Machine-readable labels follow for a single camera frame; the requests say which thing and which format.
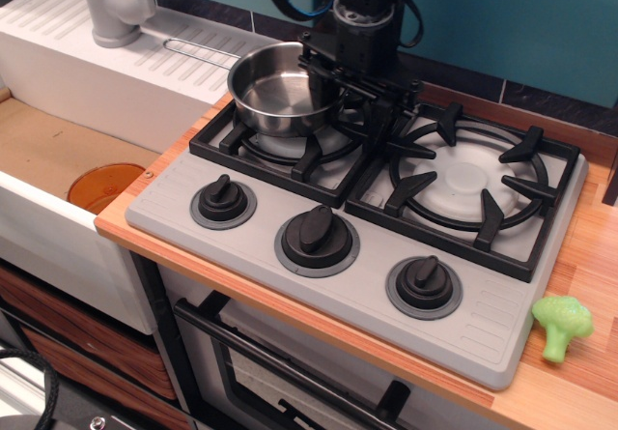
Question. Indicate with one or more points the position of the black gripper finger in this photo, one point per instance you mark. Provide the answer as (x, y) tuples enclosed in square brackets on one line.
[(316, 87), (383, 113)]

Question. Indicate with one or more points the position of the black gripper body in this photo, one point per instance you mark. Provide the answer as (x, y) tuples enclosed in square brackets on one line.
[(361, 56)]

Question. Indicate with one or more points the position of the steel pan with wire handle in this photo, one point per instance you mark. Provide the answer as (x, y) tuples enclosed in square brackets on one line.
[(269, 87)]

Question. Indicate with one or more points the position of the green toy cauliflower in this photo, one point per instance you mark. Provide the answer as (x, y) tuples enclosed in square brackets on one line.
[(563, 318)]

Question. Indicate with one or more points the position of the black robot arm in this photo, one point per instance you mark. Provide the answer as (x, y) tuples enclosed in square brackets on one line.
[(412, 26)]

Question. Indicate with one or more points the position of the black middle stove knob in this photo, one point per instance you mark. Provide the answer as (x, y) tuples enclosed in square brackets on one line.
[(317, 243)]

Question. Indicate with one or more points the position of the black stove knob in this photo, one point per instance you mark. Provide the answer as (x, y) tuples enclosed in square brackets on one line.
[(223, 204), (317, 243), (424, 288)]

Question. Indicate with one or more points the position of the black left stove knob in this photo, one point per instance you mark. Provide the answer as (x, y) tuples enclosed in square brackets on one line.
[(223, 204)]

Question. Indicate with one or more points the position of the grey toy stove top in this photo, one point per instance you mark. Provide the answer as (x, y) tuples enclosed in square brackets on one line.
[(482, 340)]

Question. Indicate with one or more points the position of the black right stove knob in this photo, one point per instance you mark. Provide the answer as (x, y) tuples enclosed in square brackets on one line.
[(424, 288)]

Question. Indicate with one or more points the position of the black left burner grate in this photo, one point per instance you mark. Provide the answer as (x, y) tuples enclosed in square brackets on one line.
[(323, 167)]

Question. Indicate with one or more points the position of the black burner grate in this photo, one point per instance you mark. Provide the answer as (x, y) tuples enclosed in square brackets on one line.
[(498, 197), (323, 167)]

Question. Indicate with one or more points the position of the black right burner grate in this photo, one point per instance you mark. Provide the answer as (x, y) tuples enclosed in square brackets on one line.
[(498, 197)]

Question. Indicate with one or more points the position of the grey toy faucet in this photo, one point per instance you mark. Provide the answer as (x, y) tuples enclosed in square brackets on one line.
[(116, 23)]

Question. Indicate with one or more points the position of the orange plastic plate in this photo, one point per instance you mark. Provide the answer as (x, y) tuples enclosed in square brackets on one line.
[(97, 188)]

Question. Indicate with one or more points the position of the white toy sink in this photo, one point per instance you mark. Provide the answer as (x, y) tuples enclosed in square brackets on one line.
[(69, 105)]

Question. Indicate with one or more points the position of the wooden drawer fronts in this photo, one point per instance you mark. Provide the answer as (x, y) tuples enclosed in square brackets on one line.
[(115, 362)]

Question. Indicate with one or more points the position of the teal wall cabinet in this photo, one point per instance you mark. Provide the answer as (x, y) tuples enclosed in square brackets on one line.
[(568, 47)]

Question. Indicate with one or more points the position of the oven door with black handle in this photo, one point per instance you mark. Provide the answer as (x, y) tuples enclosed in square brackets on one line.
[(269, 375)]

